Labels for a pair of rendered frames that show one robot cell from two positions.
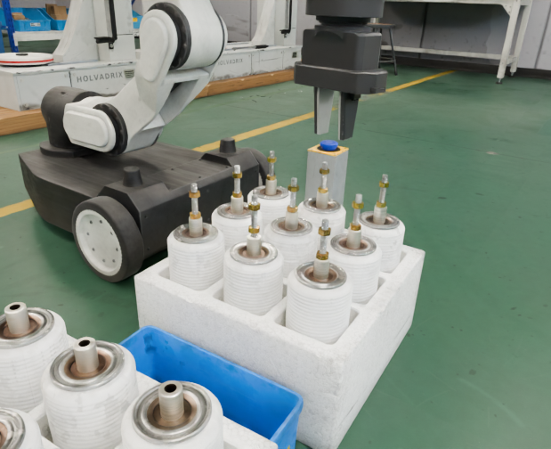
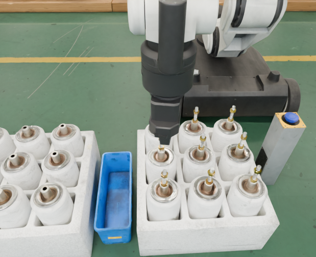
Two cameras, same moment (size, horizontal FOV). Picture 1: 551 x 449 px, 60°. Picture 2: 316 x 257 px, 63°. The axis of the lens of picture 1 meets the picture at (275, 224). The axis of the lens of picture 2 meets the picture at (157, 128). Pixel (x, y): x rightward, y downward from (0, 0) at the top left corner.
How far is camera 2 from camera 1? 58 cm
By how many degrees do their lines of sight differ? 49
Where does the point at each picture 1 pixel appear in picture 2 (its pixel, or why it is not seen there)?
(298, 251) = (190, 169)
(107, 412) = (50, 178)
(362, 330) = (167, 227)
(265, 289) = (153, 175)
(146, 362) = (127, 163)
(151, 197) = (195, 91)
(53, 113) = not seen: hidden behind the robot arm
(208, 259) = (153, 144)
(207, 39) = (259, 14)
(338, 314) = (156, 212)
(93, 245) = not seen: hidden behind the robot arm
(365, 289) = (197, 212)
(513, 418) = not seen: outside the picture
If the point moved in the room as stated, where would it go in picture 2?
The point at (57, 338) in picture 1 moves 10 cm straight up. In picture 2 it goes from (68, 143) to (59, 120)
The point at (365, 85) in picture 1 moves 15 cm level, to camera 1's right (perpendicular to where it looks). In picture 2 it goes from (152, 129) to (209, 189)
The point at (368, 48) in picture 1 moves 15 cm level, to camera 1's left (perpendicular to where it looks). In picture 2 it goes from (160, 110) to (119, 72)
